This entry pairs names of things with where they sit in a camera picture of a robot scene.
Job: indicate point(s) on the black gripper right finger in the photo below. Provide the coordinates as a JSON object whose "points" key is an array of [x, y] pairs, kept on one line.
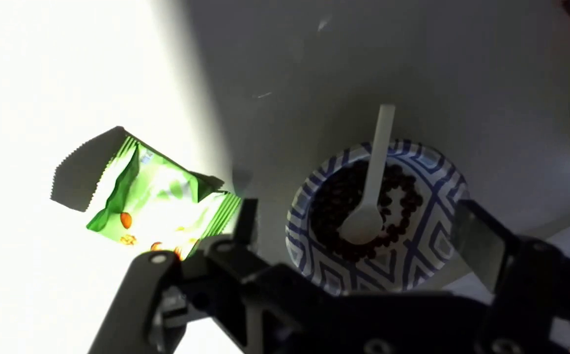
{"points": [[533, 288]]}

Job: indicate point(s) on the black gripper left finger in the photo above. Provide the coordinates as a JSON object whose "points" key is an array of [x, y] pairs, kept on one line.
{"points": [[148, 308]]}

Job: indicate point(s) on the white plastic spoon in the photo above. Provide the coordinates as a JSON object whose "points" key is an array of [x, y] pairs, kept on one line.
{"points": [[364, 223]]}

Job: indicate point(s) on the dark coffee beans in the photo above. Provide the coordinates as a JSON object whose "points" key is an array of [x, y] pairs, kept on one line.
{"points": [[335, 204]]}

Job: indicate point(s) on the green snack packet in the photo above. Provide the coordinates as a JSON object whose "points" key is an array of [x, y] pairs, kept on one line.
{"points": [[160, 198]]}

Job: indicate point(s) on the blue patterned paper bowl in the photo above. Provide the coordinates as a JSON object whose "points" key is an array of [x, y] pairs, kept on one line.
{"points": [[439, 217]]}

